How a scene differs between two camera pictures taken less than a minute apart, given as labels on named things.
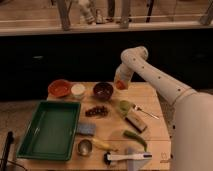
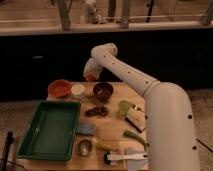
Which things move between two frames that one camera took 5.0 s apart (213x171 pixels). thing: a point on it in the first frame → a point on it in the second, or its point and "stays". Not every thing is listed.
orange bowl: [60, 87] stays
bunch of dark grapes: [99, 110] stays
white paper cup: [78, 90] stays
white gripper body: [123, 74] → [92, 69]
